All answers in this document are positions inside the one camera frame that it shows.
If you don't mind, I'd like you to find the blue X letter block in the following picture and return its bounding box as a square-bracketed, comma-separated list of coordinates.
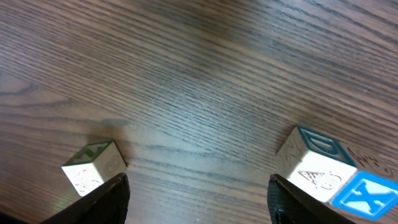
[330, 172, 397, 221]

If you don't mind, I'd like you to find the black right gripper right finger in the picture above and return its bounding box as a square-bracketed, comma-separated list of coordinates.
[267, 174, 354, 224]

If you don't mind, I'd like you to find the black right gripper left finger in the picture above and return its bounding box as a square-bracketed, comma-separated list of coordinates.
[44, 172, 130, 224]

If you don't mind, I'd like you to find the wooden block red side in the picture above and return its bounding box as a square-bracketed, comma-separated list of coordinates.
[276, 126, 357, 202]

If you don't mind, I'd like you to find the wooden O block green side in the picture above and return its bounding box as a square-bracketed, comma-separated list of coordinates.
[62, 140, 127, 197]

